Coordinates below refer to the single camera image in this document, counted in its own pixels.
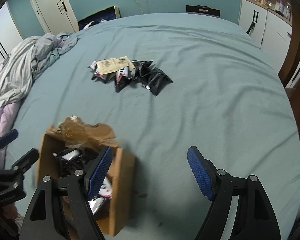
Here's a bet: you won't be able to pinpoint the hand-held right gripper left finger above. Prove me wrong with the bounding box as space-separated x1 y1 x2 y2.
19 146 113 240

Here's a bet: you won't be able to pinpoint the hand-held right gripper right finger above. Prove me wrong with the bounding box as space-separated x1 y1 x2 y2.
187 145 282 240

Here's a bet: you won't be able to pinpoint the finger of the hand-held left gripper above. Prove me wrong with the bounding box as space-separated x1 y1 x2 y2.
0 129 19 153
11 148 40 175

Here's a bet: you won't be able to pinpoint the black white snack packet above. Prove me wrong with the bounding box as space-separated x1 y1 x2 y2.
52 149 83 163
99 176 113 199
89 197 108 214

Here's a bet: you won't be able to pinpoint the brown cardboard box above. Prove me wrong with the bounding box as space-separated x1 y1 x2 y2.
36 115 137 237

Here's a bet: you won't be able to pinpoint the pile of snack packets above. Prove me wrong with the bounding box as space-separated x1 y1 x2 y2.
88 57 173 97

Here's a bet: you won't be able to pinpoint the pale pink quilt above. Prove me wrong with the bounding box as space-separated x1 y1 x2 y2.
0 62 23 165

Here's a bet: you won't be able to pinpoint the crumpled grey blanket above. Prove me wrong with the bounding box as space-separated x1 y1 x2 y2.
0 32 79 115

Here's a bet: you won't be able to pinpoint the bed with teal sheet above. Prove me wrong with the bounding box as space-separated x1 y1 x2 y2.
5 12 300 240

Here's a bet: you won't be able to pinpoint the white wardrobe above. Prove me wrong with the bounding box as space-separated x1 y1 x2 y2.
0 0 24 68

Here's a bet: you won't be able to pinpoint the beige paper sachet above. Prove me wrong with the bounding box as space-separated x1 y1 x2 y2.
96 56 135 75

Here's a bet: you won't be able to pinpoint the white room door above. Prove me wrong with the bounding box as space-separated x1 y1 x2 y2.
27 0 79 34

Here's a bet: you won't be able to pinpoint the dark blue open box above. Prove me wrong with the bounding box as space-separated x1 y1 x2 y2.
77 5 120 30

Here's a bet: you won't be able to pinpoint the white storage cabinet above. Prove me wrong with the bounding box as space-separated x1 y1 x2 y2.
237 0 300 100

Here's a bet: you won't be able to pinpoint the black bag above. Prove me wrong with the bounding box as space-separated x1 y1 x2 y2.
186 5 221 18

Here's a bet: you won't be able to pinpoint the small bottles on shelf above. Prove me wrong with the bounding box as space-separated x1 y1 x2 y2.
255 0 293 20

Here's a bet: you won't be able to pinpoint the black strap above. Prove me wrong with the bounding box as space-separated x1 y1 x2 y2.
246 11 259 35

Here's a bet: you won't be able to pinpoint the brown wooden frame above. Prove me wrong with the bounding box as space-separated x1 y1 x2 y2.
277 2 300 88

